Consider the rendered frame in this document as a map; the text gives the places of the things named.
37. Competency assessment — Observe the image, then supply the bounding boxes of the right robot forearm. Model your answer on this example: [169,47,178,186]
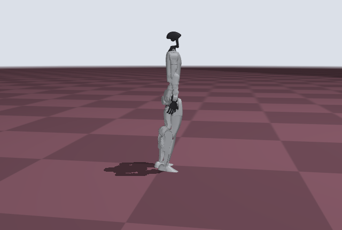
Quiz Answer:
[171,74,179,101]

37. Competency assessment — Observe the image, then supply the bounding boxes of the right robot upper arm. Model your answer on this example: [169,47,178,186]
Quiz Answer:
[169,52,180,79]

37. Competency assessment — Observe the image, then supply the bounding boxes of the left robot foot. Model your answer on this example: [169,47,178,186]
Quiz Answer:
[154,161,173,168]

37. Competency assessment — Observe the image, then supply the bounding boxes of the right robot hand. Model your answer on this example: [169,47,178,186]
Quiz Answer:
[167,95,178,114]

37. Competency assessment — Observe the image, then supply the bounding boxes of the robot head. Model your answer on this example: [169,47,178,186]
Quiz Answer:
[166,32,181,51]

